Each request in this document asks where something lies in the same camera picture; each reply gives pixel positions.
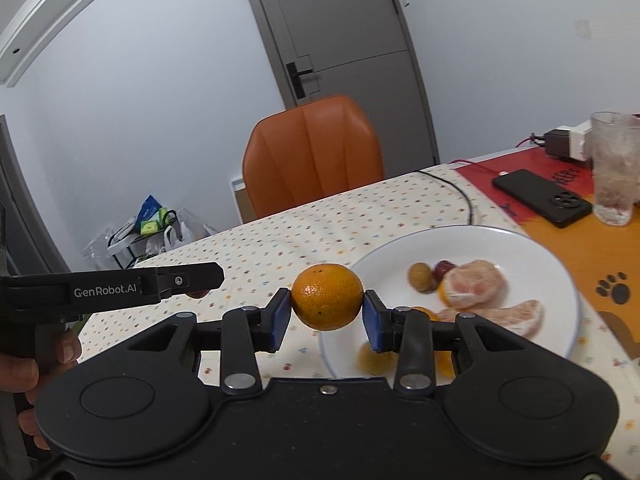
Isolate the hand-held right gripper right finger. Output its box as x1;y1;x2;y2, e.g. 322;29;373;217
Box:
363;289;538;394

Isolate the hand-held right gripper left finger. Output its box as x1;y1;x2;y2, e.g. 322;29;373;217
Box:
127;287;292;393

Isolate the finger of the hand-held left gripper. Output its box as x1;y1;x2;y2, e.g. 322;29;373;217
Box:
60;261;224;312

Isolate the large orange with dark specks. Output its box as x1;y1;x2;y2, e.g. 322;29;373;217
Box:
291;263;365;332

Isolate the white plate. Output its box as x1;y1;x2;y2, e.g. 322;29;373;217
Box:
318;225;583;378

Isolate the brown longan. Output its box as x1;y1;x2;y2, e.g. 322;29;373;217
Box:
407;262;438;292

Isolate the peeled pink pomelo segment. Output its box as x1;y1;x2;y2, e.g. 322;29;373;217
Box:
439;259;508;309
435;299;544;339

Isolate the person's left hand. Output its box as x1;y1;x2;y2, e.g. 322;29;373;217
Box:
0;332;82;453

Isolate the white plastic bag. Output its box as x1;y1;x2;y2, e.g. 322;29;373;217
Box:
145;210;218;256

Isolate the green yellow package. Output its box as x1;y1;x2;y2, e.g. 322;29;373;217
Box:
140;209;173;236

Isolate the clear plastic bag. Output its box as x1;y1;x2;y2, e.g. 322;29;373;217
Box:
82;227;123;271

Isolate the blue bag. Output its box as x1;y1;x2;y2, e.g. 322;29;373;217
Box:
137;195;166;223

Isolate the orange leather chair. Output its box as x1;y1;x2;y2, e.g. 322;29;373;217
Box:
242;95;386;220

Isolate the black smartphone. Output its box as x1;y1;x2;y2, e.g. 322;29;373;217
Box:
492;169;596;229

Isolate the red orange printed mat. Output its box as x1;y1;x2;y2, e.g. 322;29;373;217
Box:
456;146;640;361

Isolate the black charger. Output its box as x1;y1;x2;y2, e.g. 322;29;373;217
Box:
542;129;576;162

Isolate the clear glass cup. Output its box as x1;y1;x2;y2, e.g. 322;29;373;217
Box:
590;111;640;227

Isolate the grey door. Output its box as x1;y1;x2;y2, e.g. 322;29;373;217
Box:
236;0;441;166

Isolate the black wire cart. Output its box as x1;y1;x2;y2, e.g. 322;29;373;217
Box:
107;210;178;270

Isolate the grey doorway frame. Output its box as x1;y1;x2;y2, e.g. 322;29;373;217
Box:
0;115;71;276

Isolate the black cable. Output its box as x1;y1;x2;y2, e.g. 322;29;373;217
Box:
416;169;475;226

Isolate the red cable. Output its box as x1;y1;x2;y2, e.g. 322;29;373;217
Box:
447;132;548;177

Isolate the black door handle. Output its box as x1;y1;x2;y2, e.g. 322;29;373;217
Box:
285;55;316;100

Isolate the power adapter with cable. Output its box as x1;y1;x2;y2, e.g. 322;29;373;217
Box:
557;121;596;162

